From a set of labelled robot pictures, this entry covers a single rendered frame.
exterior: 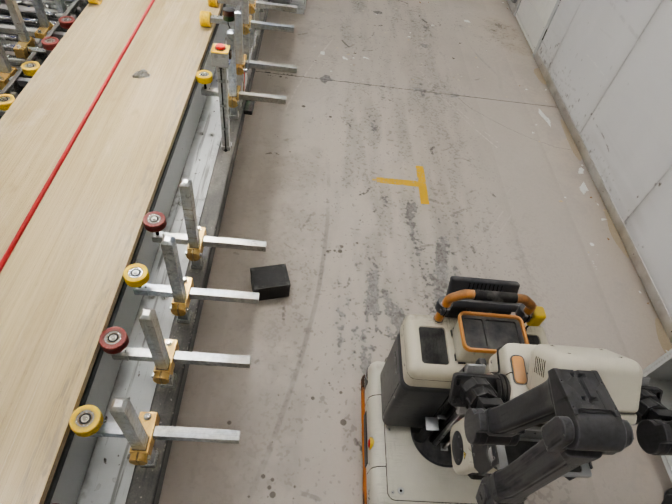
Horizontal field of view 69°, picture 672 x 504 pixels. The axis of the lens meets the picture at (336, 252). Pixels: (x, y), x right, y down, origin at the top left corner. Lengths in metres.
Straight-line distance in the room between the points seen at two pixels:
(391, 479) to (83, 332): 1.26
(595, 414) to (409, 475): 1.37
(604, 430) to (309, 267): 2.25
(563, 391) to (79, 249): 1.56
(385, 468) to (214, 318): 1.18
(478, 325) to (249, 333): 1.31
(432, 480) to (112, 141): 1.91
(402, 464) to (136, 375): 1.09
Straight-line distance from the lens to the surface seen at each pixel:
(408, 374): 1.76
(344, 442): 2.44
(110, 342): 1.65
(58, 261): 1.89
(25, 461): 1.57
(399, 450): 2.17
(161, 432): 1.57
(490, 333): 1.77
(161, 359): 1.60
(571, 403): 0.86
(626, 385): 1.28
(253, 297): 1.77
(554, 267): 3.44
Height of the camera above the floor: 2.29
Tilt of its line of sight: 50 degrees down
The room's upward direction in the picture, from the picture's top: 11 degrees clockwise
